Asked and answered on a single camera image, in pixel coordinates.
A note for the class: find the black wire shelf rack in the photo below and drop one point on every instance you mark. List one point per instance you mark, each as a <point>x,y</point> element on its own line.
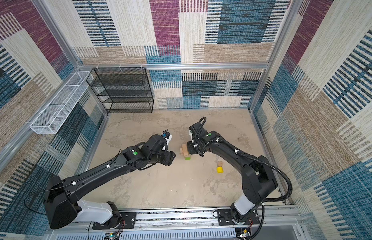
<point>122,90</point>

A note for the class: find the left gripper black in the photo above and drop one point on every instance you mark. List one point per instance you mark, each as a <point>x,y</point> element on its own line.
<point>169,158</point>

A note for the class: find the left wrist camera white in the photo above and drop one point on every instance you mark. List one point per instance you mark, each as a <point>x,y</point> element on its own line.
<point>167,135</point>

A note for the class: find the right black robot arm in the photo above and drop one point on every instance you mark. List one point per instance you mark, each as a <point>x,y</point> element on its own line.
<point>258,178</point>

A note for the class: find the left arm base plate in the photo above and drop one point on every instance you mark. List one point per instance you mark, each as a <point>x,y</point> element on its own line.
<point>124,220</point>

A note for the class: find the white wire mesh basket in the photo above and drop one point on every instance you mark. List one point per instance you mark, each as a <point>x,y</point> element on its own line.
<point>53,116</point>

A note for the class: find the yellow cylinder block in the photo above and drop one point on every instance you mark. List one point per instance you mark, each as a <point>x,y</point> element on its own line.
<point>220,169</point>

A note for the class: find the aluminium mounting rail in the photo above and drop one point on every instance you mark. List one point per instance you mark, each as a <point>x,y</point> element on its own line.
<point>276,223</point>

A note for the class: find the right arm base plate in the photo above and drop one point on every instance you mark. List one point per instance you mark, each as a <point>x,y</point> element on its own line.
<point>228,217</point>

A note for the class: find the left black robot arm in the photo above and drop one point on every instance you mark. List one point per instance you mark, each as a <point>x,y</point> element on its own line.
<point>63,199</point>

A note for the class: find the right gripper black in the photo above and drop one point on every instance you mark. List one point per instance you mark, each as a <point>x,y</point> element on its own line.
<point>191,150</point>

